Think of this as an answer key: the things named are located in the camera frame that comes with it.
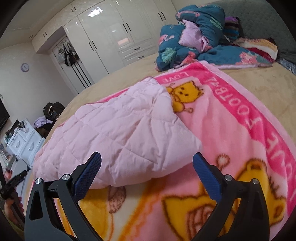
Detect pink quilted jacket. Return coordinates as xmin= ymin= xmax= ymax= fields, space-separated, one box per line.
xmin=33 ymin=78 xmax=202 ymax=189

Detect person's left hand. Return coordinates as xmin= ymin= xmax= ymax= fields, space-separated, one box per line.
xmin=3 ymin=195 xmax=25 ymax=227

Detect white drawer cabinet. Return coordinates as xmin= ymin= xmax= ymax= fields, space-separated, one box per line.
xmin=6 ymin=119 xmax=45 ymax=166

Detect striped colourful blanket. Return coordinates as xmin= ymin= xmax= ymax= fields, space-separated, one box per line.
xmin=221 ymin=16 xmax=278 ymax=65

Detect beige bed cover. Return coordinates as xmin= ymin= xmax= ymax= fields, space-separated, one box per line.
xmin=46 ymin=54 xmax=295 ymax=141

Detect round purple wall clock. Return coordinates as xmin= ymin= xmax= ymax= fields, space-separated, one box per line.
xmin=21 ymin=63 xmax=30 ymax=73

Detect pink bear fleece blanket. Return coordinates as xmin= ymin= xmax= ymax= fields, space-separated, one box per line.
xmin=78 ymin=61 xmax=295 ymax=240

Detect blue floral comforter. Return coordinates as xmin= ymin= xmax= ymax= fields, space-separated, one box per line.
xmin=156 ymin=4 xmax=272 ymax=72

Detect bags hanging on door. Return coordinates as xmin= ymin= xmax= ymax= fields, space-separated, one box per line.
xmin=57 ymin=41 xmax=80 ymax=67

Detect grey quilted headboard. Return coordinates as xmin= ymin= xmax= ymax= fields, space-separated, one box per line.
xmin=208 ymin=0 xmax=296 ymax=64

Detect black wall television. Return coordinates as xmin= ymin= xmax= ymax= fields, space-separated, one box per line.
xmin=0 ymin=100 xmax=10 ymax=131

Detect lilac clothes pile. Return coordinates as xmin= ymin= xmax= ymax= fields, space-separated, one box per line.
xmin=34 ymin=116 xmax=53 ymax=128

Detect black bag on chair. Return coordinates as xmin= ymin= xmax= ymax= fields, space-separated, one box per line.
xmin=43 ymin=102 xmax=65 ymax=121

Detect cream white wardrobe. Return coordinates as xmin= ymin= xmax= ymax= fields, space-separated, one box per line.
xmin=32 ymin=1 xmax=177 ymax=82

